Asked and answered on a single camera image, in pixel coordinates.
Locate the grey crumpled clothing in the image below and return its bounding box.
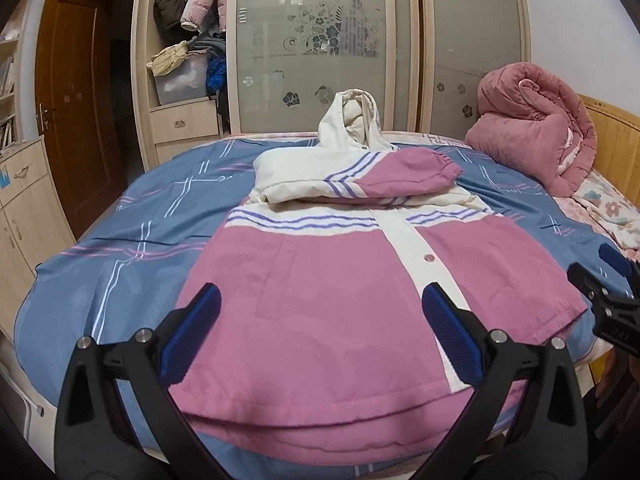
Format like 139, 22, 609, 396
190, 32, 226, 58

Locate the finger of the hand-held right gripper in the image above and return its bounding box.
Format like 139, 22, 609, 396
598, 243, 640, 301
566, 261, 640, 318

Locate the beige low cabinet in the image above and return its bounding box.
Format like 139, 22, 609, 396
0, 139, 76, 341

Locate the beige wardrobe drawer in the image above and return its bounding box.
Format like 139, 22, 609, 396
152, 100, 221, 143

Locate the frosted floral glass wardrobe door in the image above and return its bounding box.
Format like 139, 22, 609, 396
222, 0, 396, 136

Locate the clear plastic storage box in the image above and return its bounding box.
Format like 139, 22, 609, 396
154, 55, 210, 106

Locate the beige wardrobe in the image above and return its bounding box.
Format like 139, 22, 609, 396
131, 0, 532, 171

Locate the pink and white hooded jacket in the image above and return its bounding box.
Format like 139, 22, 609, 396
167, 89, 588, 463

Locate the beige bookshelf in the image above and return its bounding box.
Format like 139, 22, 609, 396
0, 10, 26, 156

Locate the wooden headboard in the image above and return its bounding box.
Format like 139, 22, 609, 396
577, 92, 640, 181

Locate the blue puffer clothing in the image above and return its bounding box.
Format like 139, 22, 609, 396
206, 55, 228, 96

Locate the beige crumpled cloth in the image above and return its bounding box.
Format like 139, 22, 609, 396
146, 40, 198, 77

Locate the pink rolled quilt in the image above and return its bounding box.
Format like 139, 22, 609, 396
465, 61, 599, 198

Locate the brown wooden door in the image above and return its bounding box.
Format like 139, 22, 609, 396
35, 0, 128, 241

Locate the blue striped bed blanket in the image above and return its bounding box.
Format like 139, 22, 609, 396
12, 132, 636, 480

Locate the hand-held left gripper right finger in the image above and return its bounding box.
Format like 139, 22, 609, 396
415, 281, 588, 480

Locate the pink floral bed sheet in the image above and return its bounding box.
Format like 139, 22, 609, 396
552, 167, 640, 251

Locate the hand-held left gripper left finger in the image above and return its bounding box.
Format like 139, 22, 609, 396
54, 282, 226, 480

